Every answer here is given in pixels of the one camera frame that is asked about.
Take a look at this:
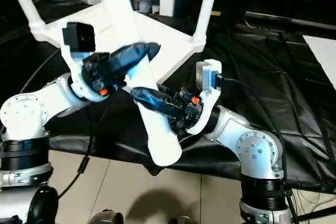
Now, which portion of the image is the white plastic table top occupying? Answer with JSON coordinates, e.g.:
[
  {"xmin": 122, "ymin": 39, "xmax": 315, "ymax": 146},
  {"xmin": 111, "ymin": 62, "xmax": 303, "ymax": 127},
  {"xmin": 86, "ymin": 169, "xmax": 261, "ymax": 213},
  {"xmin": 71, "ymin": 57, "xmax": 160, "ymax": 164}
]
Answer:
[{"xmin": 28, "ymin": 2, "xmax": 208, "ymax": 86}]

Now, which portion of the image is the black mat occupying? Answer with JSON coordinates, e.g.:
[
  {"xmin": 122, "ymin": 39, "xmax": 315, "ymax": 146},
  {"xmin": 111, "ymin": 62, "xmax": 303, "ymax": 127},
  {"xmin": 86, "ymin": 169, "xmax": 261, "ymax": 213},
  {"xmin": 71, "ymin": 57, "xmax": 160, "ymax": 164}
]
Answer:
[{"xmin": 0, "ymin": 0, "xmax": 336, "ymax": 193}]

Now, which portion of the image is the white flat board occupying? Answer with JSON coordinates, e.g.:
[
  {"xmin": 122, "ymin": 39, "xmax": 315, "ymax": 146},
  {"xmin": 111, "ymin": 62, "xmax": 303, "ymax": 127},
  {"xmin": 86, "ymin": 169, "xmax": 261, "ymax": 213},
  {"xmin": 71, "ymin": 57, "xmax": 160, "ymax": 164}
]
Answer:
[{"xmin": 302, "ymin": 34, "xmax": 336, "ymax": 89}]

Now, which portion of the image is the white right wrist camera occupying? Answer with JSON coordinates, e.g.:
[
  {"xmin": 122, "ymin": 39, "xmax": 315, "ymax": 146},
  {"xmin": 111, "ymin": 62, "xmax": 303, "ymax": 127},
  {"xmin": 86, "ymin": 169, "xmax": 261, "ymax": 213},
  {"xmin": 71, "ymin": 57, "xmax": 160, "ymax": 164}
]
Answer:
[{"xmin": 187, "ymin": 58, "xmax": 223, "ymax": 135}]

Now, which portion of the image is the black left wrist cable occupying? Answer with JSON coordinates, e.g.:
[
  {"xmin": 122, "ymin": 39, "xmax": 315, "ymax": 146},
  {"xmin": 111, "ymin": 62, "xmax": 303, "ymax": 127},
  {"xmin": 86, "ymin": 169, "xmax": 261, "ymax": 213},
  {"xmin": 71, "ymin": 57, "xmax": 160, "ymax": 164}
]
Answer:
[{"xmin": 20, "ymin": 48, "xmax": 112, "ymax": 199}]

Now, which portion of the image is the black rail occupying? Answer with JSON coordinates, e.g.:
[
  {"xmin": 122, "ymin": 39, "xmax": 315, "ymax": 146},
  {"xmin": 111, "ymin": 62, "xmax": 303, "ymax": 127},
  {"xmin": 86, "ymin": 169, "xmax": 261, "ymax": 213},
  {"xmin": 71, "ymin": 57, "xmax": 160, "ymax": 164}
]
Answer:
[{"xmin": 243, "ymin": 10, "xmax": 336, "ymax": 33}]

